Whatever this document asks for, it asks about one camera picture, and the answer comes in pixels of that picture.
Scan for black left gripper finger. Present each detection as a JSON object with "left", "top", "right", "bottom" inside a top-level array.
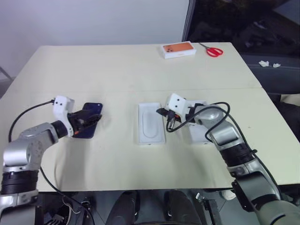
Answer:
[
  {"left": 80, "top": 113, "right": 103, "bottom": 130},
  {"left": 75, "top": 109, "right": 98, "bottom": 118}
]

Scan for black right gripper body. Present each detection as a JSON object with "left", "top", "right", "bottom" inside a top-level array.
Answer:
[{"left": 164, "top": 109, "right": 188, "bottom": 124}]

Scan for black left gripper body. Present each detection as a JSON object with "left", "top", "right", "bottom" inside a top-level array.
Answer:
[{"left": 67, "top": 112, "right": 85, "bottom": 137}]

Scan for dark blue smartphone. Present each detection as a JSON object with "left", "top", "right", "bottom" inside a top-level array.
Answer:
[{"left": 73, "top": 102, "right": 104, "bottom": 140}]

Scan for white phone box base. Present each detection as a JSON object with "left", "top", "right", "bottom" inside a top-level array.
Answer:
[{"left": 137, "top": 101, "right": 166, "bottom": 146}]

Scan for white phone box lid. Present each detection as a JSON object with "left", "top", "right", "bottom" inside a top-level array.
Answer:
[{"left": 187, "top": 100, "right": 212, "bottom": 145}]

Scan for orange printed phone box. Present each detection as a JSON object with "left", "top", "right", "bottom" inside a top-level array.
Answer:
[{"left": 162, "top": 42, "right": 197, "bottom": 60}]

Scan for dark rounded shape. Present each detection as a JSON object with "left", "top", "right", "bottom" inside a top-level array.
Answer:
[
  {"left": 108, "top": 190, "right": 142, "bottom": 225},
  {"left": 164, "top": 189, "right": 203, "bottom": 225}
]

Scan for white rounded object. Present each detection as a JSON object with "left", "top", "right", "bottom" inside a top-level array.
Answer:
[{"left": 219, "top": 189, "right": 236, "bottom": 201}]

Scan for dark sofa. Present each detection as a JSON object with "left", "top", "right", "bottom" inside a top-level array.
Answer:
[{"left": 181, "top": 0, "right": 300, "bottom": 94}]

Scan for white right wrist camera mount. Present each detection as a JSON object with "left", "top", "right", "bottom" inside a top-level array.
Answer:
[{"left": 165, "top": 93, "right": 195, "bottom": 120}]

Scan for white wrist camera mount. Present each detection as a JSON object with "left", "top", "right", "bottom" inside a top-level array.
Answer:
[
  {"left": 165, "top": 93, "right": 195, "bottom": 120},
  {"left": 52, "top": 95, "right": 75, "bottom": 138}
]

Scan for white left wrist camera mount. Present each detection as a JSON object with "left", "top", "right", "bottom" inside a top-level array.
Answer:
[{"left": 52, "top": 95, "right": 75, "bottom": 138}]

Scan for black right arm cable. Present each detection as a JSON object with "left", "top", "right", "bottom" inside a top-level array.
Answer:
[{"left": 165, "top": 101, "right": 282, "bottom": 195}]

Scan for red handled scissors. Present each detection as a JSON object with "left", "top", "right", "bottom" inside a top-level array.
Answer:
[{"left": 199, "top": 42, "right": 225, "bottom": 58}]

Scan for grey metal frame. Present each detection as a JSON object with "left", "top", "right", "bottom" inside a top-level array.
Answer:
[{"left": 0, "top": 66, "right": 14, "bottom": 83}]

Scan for grey metal bracket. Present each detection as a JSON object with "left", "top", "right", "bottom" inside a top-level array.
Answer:
[{"left": 195, "top": 192, "right": 222, "bottom": 225}]

